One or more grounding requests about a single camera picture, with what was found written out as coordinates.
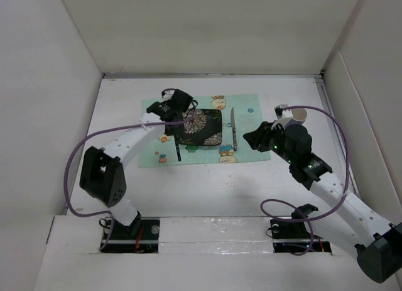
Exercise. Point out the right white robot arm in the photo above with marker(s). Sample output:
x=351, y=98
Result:
x=377, y=242

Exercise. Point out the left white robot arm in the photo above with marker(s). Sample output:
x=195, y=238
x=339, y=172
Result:
x=102, y=174

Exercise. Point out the steak knife patterned handle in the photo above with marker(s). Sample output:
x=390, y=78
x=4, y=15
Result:
x=234, y=133

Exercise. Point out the purple ceramic mug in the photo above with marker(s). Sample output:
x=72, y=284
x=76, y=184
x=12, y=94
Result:
x=299, y=116

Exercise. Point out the metal fork patterned handle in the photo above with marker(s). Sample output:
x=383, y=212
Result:
x=177, y=148

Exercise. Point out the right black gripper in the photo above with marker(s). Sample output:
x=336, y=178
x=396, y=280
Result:
x=260, y=136

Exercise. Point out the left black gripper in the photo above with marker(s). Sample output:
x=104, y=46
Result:
x=176, y=131

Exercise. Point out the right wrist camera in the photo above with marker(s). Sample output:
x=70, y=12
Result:
x=284, y=116

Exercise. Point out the green cartoon print cloth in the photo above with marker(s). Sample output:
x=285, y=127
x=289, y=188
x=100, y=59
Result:
x=248, y=116

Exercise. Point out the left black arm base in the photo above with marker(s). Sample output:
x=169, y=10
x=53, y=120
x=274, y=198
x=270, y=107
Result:
x=145, y=241

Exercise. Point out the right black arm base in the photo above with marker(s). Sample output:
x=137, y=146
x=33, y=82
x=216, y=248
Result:
x=294, y=238

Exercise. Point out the black floral square plate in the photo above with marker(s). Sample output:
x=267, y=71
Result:
x=204, y=128

